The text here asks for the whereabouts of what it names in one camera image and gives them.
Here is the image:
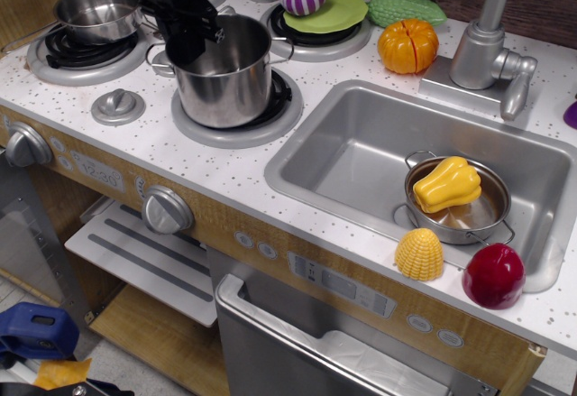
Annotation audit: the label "small steel pot in sink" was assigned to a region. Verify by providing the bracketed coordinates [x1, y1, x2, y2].
[404, 152, 511, 244]

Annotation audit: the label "purple toy at right edge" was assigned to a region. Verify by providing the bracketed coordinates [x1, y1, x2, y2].
[563, 102, 577, 129]

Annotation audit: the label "green plastic plate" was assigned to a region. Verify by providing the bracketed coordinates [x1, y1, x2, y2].
[284, 0, 368, 34]

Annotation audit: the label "white oven rack shelf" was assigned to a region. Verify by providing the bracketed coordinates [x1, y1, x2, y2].
[65, 198, 216, 327]

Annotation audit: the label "dishwasher control panel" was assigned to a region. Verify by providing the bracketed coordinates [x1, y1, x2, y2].
[288, 252, 398, 319]

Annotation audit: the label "tall stainless steel pot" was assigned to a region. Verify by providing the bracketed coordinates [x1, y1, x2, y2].
[147, 14, 274, 129]

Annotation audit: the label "front stove burner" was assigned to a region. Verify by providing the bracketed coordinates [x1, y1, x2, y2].
[171, 69, 304, 150]

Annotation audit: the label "silver toy faucet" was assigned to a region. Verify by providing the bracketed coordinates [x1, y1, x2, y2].
[418, 0, 537, 121]

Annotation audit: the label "silver toy sink basin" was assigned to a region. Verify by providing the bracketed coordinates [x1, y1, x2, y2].
[265, 80, 576, 292]

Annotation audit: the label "yellow corn toy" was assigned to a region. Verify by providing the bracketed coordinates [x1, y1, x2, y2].
[394, 228, 444, 281]

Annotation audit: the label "silver oven knob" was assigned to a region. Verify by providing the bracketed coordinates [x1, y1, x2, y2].
[5, 122, 52, 168]
[142, 185, 195, 235]

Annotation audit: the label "yellow cloth on floor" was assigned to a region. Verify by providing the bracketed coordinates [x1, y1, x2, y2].
[33, 358, 92, 391]

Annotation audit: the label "back right stove burner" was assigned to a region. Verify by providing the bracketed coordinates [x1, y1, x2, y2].
[260, 5, 371, 62]

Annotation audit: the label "open silver oven door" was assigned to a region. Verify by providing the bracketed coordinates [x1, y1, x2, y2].
[1, 155, 100, 360]

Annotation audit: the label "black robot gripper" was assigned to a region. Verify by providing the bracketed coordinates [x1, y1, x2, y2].
[140, 0, 224, 68]

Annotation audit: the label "silver oven knob left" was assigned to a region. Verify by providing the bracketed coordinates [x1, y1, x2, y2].
[5, 122, 52, 168]

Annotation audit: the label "orange pumpkin toy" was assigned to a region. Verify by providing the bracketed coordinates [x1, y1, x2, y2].
[377, 19, 439, 74]

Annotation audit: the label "green bitter gourd toy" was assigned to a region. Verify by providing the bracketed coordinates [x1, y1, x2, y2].
[367, 0, 447, 28]

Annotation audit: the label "yellow squash toy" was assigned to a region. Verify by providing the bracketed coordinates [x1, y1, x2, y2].
[413, 156, 481, 214]

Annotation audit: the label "silver dishwasher door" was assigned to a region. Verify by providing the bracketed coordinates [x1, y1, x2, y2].
[215, 274, 499, 395]

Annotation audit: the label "red apple toy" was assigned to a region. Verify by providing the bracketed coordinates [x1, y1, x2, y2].
[462, 243, 526, 310]

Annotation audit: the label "steel saucepan with long handle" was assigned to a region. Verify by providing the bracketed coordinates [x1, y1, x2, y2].
[1, 0, 143, 54]

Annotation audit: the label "blue clamp tool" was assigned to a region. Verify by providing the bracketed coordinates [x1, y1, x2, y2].
[1, 302, 80, 360]

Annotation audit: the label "back left stove burner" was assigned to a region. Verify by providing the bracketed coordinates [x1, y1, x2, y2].
[26, 24, 149, 87]

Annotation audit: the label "silver countertop knob front left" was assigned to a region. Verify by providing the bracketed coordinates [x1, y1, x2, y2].
[91, 88, 146, 126]

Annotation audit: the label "silver oven knob right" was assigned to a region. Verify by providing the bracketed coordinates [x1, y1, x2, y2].
[142, 185, 195, 235]

